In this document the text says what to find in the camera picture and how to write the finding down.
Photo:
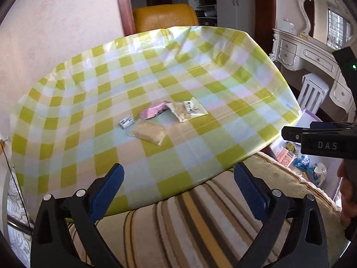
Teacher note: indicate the white box on dresser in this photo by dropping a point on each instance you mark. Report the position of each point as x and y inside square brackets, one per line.
[287, 26]

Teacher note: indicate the green checked tablecloth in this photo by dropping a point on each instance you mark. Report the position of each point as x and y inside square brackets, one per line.
[195, 61]

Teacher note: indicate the white wardrobe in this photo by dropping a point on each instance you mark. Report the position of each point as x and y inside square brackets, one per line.
[234, 2]

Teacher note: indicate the person's right hand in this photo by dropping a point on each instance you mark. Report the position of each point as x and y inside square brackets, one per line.
[347, 195]

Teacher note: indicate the small blue white snack packet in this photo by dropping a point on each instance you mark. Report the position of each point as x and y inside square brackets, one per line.
[127, 122]

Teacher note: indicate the white clear snack packet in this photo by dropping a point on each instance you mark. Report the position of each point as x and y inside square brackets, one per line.
[192, 107]

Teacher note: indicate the blue white snack bag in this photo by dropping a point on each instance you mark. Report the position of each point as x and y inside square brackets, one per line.
[318, 173]

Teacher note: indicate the orange snack packet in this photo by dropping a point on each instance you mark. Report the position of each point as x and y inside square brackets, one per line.
[284, 156]

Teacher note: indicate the white slatted stool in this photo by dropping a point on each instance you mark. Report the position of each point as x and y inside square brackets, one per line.
[312, 83]

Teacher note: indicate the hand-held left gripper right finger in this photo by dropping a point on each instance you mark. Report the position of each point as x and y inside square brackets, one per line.
[251, 192]

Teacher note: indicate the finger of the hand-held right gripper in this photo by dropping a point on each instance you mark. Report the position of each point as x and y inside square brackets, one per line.
[326, 145]
[334, 125]

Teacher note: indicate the green snack packet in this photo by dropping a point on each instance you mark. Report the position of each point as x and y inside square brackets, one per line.
[290, 146]

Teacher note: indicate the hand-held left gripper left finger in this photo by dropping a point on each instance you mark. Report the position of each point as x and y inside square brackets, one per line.
[108, 192]

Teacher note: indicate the beige cracker clear packet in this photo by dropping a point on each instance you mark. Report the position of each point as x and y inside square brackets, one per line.
[147, 132]

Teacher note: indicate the ornate white dressing table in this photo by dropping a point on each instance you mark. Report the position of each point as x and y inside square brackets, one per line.
[295, 47]

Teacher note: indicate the purple white storage box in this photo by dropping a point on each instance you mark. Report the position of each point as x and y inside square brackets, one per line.
[308, 115]

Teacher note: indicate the pink snack packet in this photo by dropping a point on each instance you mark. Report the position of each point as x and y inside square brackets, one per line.
[153, 110]

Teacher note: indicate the ornate white framed mirror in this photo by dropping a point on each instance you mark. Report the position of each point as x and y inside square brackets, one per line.
[320, 16]

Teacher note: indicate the yellow leather chair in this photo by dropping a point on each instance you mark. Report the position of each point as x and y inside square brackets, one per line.
[164, 16]

